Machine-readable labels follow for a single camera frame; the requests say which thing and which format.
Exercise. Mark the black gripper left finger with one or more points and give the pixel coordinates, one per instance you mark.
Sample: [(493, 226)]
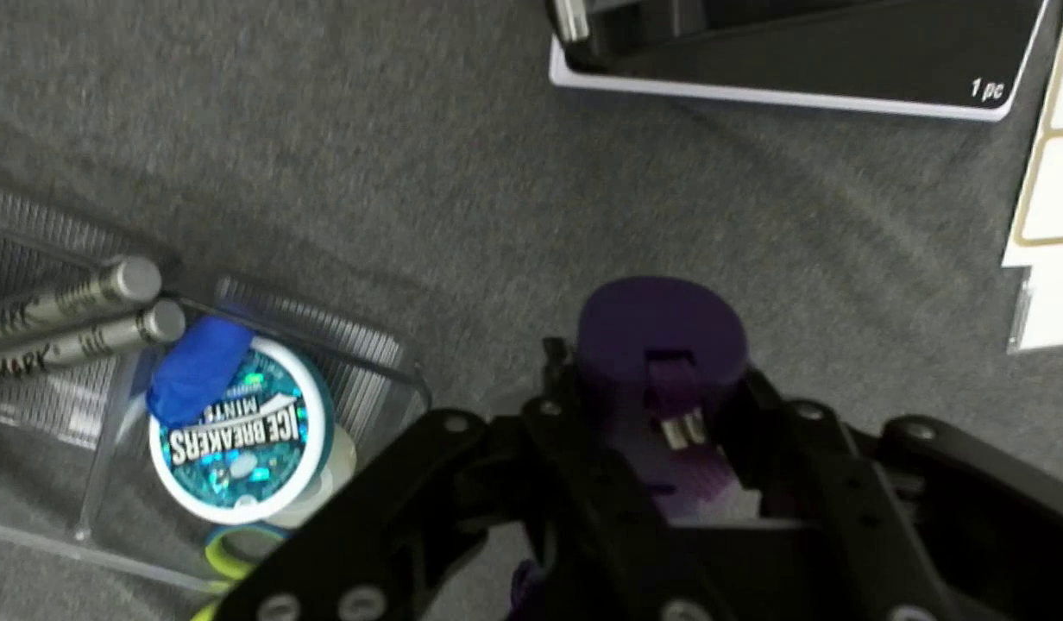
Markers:
[(438, 519)]

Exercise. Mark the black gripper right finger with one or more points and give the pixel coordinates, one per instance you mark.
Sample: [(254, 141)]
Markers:
[(931, 519)]

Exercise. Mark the ice breakers mint tin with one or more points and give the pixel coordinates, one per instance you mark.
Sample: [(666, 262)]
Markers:
[(242, 454)]

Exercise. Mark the blue tape strip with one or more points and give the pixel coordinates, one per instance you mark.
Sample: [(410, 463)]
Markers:
[(196, 369)]

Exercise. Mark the grey table cloth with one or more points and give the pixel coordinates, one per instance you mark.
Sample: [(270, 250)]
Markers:
[(438, 175)]

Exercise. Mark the silver marker pen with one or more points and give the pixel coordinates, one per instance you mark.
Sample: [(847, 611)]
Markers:
[(82, 295), (95, 340)]

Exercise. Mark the clear container with markers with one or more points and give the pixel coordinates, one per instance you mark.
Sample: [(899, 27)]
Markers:
[(50, 402)]

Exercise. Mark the black white product box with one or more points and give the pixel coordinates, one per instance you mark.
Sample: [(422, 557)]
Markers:
[(809, 56)]

